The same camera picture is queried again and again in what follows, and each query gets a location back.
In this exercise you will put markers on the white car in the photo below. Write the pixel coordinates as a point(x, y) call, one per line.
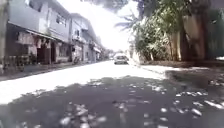
point(121, 59)

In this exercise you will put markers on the grey concrete road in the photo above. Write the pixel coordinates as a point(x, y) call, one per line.
point(100, 100)

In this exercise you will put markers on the green trees and bushes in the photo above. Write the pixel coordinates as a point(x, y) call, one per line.
point(156, 37)

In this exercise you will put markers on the row of grey buildings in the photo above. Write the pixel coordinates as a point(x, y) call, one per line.
point(33, 16)

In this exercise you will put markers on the pole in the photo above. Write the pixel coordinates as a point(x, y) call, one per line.
point(3, 33)

